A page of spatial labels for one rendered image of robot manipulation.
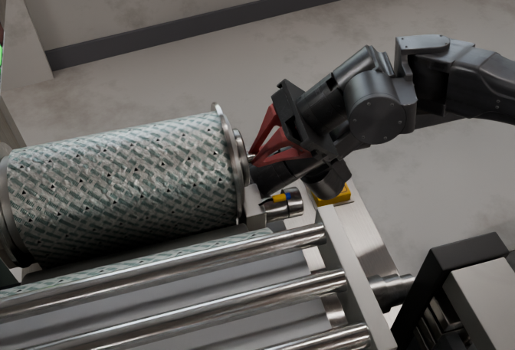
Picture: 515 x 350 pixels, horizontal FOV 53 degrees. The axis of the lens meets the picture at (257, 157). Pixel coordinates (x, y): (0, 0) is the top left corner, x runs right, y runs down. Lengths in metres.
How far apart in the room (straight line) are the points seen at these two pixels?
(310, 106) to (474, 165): 1.89
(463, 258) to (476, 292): 0.02
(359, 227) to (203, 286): 0.70
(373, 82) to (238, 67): 2.22
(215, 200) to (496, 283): 0.33
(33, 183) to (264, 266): 0.32
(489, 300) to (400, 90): 0.26
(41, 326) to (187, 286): 0.09
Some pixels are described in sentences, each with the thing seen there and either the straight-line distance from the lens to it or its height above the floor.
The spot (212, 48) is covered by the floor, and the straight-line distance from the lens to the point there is 2.88.
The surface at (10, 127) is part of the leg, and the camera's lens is 1.64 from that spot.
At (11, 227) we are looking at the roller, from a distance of 0.61.
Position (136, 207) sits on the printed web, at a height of 1.27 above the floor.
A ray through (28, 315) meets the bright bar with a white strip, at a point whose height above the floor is 1.45.
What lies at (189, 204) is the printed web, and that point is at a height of 1.26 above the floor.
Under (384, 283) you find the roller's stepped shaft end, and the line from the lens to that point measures 0.44.
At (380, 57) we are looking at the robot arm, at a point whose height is 1.37.
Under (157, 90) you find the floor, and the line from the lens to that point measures 2.65.
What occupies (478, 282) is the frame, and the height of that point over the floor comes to 1.44.
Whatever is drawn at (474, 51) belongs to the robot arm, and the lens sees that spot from 0.60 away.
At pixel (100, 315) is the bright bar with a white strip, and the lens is 0.34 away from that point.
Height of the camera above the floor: 1.74
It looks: 49 degrees down
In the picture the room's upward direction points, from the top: straight up
